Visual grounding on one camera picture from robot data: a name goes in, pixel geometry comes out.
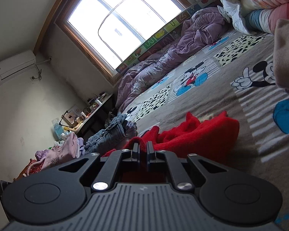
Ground red knit sweater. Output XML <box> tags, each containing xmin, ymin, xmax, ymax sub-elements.
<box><xmin>102</xmin><ymin>111</ymin><xmax>240</xmax><ymax>165</ymax></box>

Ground tall stack folded clothes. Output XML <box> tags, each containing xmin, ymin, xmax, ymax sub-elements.
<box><xmin>34</xmin><ymin>132</ymin><xmax>81</xmax><ymax>170</ymax></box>

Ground folded denim clothes stack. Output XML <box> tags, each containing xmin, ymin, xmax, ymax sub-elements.
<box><xmin>84</xmin><ymin>112</ymin><xmax>138</xmax><ymax>155</ymax></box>

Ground red patterned cushion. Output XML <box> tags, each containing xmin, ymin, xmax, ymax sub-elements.
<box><xmin>13</xmin><ymin>159</ymin><xmax>44</xmax><ymax>181</ymax></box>

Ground colourful alphabet headboard panel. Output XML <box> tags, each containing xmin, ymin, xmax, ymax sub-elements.
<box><xmin>116</xmin><ymin>0</ymin><xmax>218</xmax><ymax>74</ymax></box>

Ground purple crumpled duvet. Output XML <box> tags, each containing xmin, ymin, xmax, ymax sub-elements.
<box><xmin>115</xmin><ymin>7</ymin><xmax>230</xmax><ymax>112</ymax></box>

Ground white air conditioner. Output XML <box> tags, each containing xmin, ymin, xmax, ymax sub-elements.
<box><xmin>0</xmin><ymin>50</ymin><xmax>36</xmax><ymax>85</ymax></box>

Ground folded beige sweater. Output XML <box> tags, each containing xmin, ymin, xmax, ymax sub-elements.
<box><xmin>273</xmin><ymin>19</ymin><xmax>289</xmax><ymax>91</ymax></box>

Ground pile of folded quilts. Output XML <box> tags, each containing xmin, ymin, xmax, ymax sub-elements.
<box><xmin>218</xmin><ymin>0</ymin><xmax>289</xmax><ymax>35</ymax></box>

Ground window with wooden frame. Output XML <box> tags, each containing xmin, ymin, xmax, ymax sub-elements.
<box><xmin>56</xmin><ymin>0</ymin><xmax>192</xmax><ymax>85</ymax></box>

